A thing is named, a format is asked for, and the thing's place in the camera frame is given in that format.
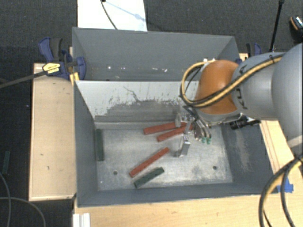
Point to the dark green flat block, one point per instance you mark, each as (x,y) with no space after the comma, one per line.
(149,177)
(99,145)

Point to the grey metal bin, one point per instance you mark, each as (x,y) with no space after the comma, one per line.
(146,55)

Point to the pale wood flat board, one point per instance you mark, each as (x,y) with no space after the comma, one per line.
(53,138)

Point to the black cylinder on white bracket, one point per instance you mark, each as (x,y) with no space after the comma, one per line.
(238,124)

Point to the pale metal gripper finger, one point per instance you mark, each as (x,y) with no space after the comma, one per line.
(178,121)
(186,147)

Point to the red-brown flat block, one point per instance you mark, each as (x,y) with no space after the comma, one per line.
(161,128)
(149,162)
(170,134)

